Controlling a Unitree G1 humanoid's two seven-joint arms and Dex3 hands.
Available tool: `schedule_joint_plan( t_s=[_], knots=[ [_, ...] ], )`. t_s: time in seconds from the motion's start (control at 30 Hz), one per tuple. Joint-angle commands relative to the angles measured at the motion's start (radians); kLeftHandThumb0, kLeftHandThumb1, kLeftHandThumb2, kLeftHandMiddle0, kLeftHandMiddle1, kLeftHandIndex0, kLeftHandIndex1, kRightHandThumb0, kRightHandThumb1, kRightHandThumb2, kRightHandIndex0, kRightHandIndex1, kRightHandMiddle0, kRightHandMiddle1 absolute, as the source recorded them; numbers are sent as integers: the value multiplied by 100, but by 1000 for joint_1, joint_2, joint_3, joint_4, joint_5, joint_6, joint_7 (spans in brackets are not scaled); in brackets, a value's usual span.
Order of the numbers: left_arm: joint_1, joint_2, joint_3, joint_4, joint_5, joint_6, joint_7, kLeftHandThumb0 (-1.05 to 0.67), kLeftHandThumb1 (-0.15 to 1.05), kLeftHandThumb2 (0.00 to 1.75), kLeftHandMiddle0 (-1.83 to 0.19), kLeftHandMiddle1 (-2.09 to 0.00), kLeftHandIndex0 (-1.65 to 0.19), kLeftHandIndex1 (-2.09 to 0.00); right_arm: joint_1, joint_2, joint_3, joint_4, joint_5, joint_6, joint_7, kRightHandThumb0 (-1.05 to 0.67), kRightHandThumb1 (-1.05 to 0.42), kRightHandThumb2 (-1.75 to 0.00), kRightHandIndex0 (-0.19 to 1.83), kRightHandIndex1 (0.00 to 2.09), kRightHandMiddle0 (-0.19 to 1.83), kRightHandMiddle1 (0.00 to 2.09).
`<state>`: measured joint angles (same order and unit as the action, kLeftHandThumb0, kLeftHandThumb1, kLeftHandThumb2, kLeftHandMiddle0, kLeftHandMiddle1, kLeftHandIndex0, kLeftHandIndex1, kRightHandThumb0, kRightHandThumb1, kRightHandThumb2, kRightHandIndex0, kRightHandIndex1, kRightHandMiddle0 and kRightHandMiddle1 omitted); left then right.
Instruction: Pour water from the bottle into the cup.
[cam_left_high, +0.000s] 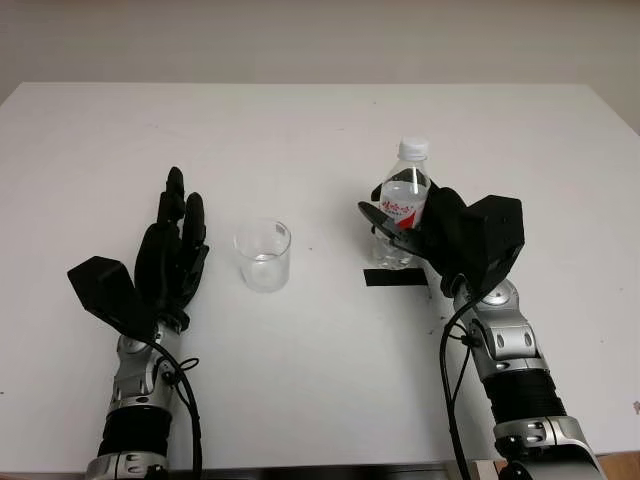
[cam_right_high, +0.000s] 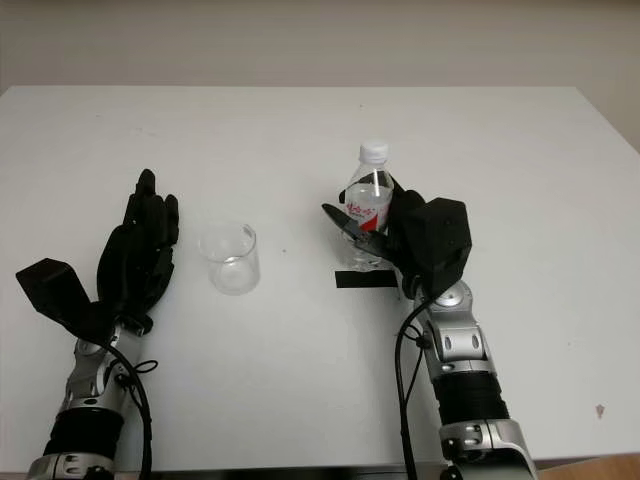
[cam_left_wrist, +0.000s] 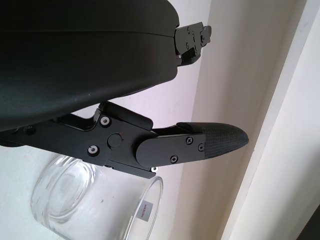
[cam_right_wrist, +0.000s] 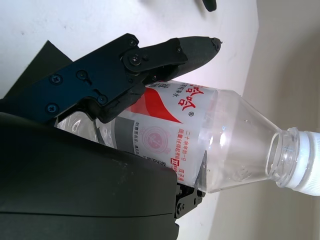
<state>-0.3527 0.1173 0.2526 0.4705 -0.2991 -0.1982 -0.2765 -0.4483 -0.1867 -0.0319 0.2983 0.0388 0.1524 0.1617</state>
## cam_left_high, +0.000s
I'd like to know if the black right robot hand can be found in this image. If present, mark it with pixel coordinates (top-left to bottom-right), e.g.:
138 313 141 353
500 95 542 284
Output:
357 184 482 297

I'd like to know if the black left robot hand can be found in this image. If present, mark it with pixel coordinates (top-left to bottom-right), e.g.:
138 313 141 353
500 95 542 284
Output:
133 166 211 332

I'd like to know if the clear water bottle red label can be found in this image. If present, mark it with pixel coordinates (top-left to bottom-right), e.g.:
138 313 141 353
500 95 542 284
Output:
369 135 433 272

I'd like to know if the clear plastic cup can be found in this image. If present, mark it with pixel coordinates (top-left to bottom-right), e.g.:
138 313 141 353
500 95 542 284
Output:
232 217 293 295

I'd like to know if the black tape strip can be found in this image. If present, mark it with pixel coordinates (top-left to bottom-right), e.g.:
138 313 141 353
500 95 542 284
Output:
363 268 430 289

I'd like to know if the dark robot torso edge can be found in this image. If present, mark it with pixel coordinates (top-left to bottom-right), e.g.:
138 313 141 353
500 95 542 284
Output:
171 464 452 480

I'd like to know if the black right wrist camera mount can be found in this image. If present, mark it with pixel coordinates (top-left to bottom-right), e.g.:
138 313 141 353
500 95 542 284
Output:
459 194 525 302

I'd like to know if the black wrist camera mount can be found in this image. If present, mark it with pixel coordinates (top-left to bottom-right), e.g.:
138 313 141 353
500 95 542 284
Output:
66 255 159 342
459 194 525 302

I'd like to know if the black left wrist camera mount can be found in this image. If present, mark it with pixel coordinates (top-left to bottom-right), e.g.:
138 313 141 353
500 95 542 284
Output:
66 255 159 342

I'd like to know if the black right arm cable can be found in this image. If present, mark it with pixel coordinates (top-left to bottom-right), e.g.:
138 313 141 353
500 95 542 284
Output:
439 287 482 480

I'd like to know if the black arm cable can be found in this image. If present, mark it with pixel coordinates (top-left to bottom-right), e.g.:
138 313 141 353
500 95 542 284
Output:
144 339 204 477
439 287 482 480

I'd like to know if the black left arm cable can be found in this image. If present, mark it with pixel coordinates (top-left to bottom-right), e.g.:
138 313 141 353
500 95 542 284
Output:
144 339 204 477

